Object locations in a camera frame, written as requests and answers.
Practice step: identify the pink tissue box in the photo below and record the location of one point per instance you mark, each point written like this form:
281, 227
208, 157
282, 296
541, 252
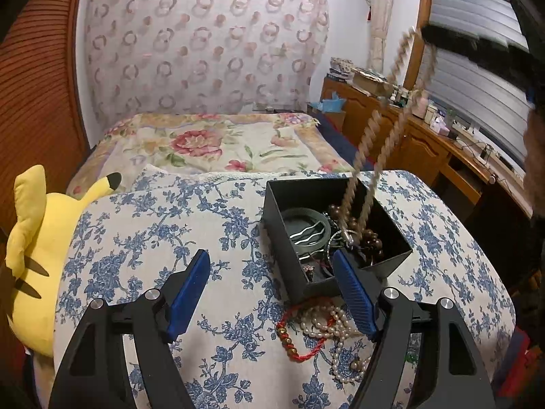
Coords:
440, 127

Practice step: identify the dark blue blanket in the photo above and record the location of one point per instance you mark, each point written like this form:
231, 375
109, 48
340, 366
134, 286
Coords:
340, 140

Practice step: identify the blue floral tablecloth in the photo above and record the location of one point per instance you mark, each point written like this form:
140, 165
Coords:
238, 243

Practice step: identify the green jade bangle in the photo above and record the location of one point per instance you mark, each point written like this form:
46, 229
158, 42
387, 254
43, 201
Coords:
298, 213

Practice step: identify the wooden sideboard cabinet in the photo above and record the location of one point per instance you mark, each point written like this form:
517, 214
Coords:
425, 153

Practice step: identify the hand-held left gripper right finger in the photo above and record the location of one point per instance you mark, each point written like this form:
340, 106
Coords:
355, 298

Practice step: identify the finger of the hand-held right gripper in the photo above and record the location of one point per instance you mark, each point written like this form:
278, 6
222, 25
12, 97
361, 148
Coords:
468, 49

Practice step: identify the person's right hand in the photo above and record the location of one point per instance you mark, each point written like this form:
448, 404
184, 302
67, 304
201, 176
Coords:
536, 162

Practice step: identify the floral bed blanket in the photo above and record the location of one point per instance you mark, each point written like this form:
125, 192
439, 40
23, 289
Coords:
204, 145

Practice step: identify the pink thermos jug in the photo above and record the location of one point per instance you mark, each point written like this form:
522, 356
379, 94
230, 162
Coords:
420, 104

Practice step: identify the grey window blind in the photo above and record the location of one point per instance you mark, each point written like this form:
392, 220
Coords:
468, 106

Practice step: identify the beige lace drape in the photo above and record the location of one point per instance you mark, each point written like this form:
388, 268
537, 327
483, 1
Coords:
379, 30

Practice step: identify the small red pendant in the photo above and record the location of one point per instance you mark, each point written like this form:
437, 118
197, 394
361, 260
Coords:
308, 269

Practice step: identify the blue plastic bag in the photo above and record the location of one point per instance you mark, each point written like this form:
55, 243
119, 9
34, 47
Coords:
330, 104

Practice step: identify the pile of books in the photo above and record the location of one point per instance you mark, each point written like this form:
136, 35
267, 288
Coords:
362, 74

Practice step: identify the yellow plush toy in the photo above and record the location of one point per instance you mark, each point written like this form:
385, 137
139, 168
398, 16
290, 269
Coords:
34, 264

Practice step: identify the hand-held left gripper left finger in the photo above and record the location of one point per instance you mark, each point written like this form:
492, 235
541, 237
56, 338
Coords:
187, 298

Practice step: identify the black box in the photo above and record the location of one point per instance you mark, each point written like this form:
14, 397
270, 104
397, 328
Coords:
281, 255

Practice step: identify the brown slatted wardrobe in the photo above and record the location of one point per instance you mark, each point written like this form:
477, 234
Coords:
34, 93

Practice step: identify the silver bangle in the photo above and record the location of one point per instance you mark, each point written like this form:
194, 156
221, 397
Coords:
340, 233

